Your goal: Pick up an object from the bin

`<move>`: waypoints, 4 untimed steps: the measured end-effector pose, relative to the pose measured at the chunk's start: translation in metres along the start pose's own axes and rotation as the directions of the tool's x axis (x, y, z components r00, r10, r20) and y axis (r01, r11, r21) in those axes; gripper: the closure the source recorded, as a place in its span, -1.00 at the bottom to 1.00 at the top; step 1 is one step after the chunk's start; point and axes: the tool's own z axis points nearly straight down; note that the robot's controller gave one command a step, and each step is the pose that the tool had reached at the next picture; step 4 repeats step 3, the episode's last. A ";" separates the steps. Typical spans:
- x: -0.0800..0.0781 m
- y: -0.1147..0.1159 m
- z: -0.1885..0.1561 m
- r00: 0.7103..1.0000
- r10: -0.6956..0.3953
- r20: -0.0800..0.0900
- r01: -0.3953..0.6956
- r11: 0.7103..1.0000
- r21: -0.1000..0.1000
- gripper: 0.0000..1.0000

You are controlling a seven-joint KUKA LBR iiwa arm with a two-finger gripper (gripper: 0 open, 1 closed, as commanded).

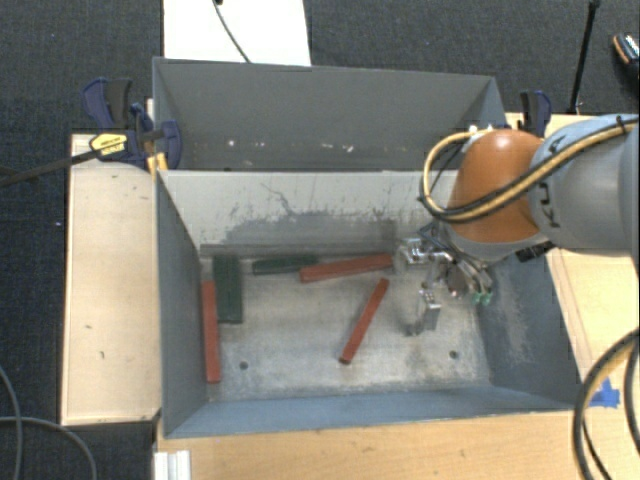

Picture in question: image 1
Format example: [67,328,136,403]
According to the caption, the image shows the pale wood board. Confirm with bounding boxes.
[59,132,164,427]

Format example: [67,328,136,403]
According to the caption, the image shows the red-brown flat block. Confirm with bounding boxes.
[200,279,223,385]
[338,276,391,367]
[298,252,395,285]

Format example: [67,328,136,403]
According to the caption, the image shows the dark green flat block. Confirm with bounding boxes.
[250,253,320,277]
[211,253,245,326]

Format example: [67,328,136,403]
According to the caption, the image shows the grey metal bin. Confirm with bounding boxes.
[151,56,585,440]

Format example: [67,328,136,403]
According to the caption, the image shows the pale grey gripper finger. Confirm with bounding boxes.
[423,290,445,333]
[405,291,426,338]

